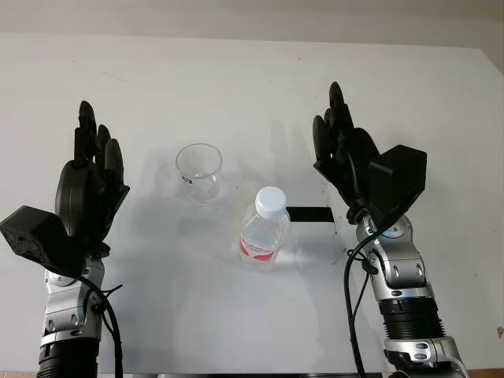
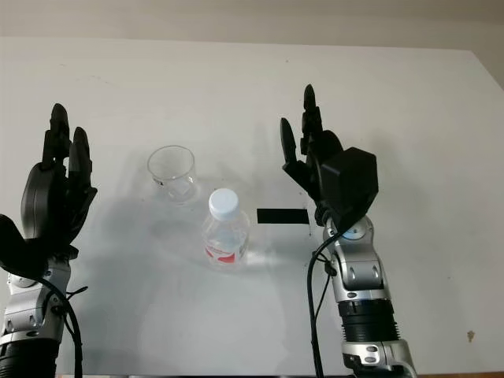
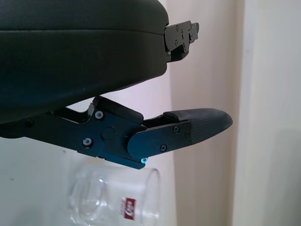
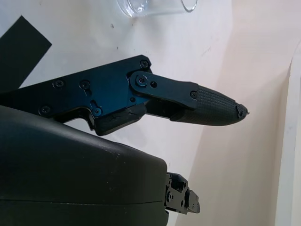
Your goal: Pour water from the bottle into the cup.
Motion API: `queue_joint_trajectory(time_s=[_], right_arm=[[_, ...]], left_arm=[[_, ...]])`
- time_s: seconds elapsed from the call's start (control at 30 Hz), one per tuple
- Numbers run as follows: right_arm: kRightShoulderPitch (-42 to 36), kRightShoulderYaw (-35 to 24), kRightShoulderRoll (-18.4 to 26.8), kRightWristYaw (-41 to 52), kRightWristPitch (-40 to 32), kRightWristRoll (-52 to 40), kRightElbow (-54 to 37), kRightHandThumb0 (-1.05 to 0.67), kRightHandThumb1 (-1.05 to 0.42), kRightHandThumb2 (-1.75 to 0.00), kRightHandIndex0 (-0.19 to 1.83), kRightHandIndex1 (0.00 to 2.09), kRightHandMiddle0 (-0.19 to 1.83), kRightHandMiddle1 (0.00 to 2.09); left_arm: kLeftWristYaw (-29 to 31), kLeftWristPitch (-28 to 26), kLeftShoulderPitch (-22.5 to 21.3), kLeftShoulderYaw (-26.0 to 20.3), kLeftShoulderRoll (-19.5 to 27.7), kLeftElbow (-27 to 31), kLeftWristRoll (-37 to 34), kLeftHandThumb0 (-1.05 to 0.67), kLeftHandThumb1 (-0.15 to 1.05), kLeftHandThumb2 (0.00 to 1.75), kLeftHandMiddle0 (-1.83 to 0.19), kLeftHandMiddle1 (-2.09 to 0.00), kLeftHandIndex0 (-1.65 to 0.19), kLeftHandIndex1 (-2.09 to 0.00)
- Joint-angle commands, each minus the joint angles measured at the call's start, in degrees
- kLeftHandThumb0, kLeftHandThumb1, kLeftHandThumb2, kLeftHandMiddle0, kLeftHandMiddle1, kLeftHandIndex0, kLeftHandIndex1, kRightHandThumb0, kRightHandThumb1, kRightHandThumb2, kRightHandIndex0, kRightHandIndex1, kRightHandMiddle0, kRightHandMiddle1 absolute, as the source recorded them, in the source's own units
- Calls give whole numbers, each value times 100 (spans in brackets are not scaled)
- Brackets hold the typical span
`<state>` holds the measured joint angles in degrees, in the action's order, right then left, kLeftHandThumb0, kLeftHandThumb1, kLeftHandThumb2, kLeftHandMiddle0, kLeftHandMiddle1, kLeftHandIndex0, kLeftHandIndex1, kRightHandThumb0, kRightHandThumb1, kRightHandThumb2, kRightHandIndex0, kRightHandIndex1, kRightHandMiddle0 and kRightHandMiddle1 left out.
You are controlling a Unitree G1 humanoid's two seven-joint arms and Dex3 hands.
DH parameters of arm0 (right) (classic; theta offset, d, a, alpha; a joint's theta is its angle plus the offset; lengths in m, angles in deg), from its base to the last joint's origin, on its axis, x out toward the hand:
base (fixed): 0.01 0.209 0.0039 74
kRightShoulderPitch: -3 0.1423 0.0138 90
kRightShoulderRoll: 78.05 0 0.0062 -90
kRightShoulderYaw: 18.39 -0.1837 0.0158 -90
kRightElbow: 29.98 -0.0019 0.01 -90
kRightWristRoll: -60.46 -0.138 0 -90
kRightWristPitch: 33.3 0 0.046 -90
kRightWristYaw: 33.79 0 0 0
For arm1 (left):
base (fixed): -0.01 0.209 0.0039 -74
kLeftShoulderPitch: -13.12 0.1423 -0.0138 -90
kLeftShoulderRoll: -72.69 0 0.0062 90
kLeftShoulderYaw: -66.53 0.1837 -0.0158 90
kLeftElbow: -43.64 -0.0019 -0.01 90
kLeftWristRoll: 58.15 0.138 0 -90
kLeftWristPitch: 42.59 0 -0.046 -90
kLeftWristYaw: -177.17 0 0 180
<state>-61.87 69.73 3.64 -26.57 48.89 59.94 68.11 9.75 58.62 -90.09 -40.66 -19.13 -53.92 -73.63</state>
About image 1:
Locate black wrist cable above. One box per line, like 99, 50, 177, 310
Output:
343, 212, 395, 378
58, 270, 124, 378

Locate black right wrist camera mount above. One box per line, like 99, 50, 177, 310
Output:
367, 144, 428, 234

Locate clear plastic cup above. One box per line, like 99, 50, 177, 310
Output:
175, 143, 224, 205

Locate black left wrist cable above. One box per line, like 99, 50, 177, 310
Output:
58, 270, 124, 378

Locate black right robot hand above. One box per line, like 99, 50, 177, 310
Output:
312, 81, 385, 213

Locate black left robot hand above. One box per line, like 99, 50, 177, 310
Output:
54, 101, 132, 258

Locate black tape strip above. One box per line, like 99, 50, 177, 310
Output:
286, 206, 334, 223

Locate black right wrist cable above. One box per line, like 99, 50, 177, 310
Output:
343, 212, 395, 378

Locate clear water bottle white cap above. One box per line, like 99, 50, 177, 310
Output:
239, 186, 292, 274

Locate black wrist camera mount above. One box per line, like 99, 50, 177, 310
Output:
0, 205, 87, 277
367, 144, 428, 234

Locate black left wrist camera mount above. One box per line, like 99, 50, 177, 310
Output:
0, 205, 87, 277

